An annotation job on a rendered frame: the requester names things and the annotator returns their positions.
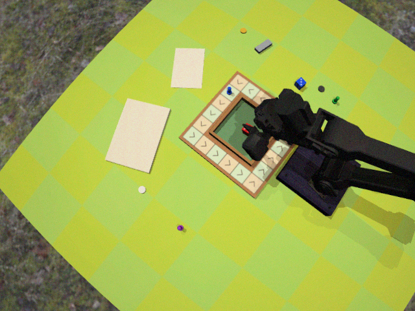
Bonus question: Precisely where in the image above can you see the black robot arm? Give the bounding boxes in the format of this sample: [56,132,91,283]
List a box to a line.
[254,92,415,202]

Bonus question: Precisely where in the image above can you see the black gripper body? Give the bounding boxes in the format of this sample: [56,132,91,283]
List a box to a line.
[242,88,294,161]

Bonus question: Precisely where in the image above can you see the blue die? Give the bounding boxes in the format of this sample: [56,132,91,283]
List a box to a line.
[294,77,306,90]

